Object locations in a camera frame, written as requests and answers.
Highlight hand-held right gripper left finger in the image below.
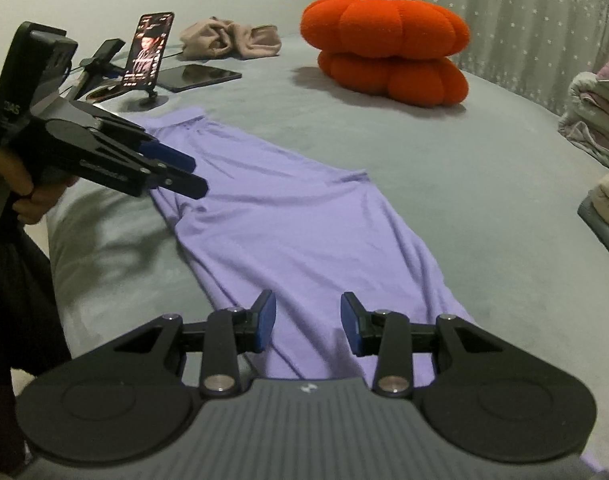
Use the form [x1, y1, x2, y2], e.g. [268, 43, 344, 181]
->
[113, 289, 278, 397]

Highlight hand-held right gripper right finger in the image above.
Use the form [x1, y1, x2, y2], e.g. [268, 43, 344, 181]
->
[339, 291, 495, 398]

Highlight purple pants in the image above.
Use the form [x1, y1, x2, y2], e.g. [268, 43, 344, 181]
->
[127, 106, 477, 391]

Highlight grey starred curtain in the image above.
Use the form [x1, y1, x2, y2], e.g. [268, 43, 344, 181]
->
[394, 0, 609, 116]

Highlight beige crumpled cloth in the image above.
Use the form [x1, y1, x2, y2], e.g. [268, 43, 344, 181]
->
[178, 17, 284, 61]

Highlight black smartphone with lit screen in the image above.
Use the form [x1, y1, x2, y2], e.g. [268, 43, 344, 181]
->
[123, 11, 176, 92]

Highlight pink and white folded quilt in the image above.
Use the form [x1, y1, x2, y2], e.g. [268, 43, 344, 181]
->
[558, 52, 609, 171]

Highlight black round phone stand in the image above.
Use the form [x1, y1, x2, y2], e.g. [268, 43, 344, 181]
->
[127, 87, 168, 110]

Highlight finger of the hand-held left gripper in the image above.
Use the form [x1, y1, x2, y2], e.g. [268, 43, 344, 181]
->
[43, 121, 209, 201]
[69, 101, 198, 173]

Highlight black tablet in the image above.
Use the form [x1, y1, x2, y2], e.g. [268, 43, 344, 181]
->
[157, 64, 243, 94]

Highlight person's left hand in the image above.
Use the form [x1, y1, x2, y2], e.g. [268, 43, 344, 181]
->
[0, 146, 79, 227]

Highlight orange pumpkin pillow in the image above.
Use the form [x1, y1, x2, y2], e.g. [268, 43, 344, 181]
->
[300, 0, 471, 108]

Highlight person's left forearm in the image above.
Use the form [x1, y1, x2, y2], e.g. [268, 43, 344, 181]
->
[0, 227, 74, 463]

